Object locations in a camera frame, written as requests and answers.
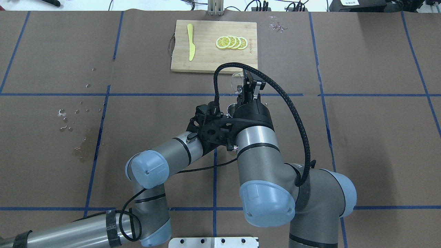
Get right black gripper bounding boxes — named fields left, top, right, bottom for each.
left=230, top=69, right=274, bottom=131

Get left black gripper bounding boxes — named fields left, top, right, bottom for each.
left=186, top=102, right=221, bottom=141

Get clear glass beaker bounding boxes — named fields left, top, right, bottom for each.
left=230, top=72, right=244, bottom=95

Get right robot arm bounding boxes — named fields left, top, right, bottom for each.
left=232, top=65, right=357, bottom=248

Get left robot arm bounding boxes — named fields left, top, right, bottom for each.
left=1, top=100, right=224, bottom=248

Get lemon slice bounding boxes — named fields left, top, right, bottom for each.
left=231, top=37, right=242, bottom=49
left=215, top=36, right=231, bottom=49
left=227, top=35, right=238, bottom=49
left=237, top=37, right=248, bottom=50

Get front lemon slice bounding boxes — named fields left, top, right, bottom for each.
left=215, top=36, right=231, bottom=49

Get bamboo cutting board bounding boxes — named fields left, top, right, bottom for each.
left=171, top=19, right=258, bottom=73

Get yellow plastic knife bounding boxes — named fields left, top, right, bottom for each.
left=186, top=23, right=196, bottom=61

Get blue tape grid lines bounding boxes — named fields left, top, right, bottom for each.
left=0, top=11, right=441, bottom=248

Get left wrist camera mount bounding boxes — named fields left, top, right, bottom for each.
left=195, top=116, right=238, bottom=156

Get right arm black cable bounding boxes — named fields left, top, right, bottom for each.
left=213, top=62, right=317, bottom=187

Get aluminium frame post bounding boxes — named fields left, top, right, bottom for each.
left=207, top=0, right=225, bottom=16

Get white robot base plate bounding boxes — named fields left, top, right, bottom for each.
left=168, top=237, right=260, bottom=248

